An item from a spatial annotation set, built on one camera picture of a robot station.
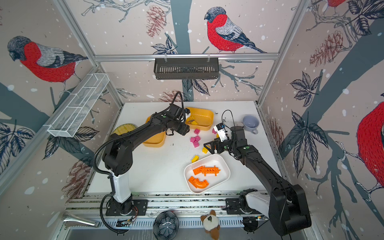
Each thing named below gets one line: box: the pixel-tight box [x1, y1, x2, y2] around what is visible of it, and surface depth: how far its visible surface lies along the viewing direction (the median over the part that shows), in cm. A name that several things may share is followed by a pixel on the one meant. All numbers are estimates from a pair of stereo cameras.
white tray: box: [184, 154, 231, 194], surface depth 86 cm
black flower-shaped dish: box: [153, 211, 179, 240], surface depth 68 cm
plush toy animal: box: [200, 209, 221, 240], surface depth 69 cm
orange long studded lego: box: [193, 165, 221, 177], surface depth 85 cm
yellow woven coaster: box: [113, 123, 137, 136], surface depth 107 cm
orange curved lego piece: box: [188, 176, 209, 189], surface depth 81 cm
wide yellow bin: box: [185, 107, 214, 131], surface depth 110 cm
